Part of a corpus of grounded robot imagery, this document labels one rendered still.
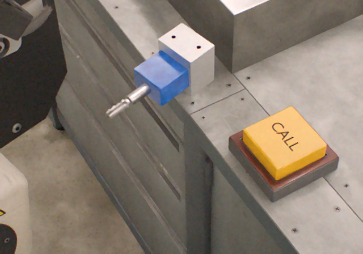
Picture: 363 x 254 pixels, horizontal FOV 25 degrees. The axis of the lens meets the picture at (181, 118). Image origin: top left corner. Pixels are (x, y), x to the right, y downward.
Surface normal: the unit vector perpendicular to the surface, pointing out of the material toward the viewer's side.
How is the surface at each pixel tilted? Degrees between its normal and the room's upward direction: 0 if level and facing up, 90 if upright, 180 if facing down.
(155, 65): 0
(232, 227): 90
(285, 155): 0
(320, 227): 0
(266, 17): 90
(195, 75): 90
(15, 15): 90
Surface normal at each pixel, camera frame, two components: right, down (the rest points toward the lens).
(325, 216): -0.02, -0.64
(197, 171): -0.86, 0.40
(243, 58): 0.51, 0.66
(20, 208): 0.69, 0.54
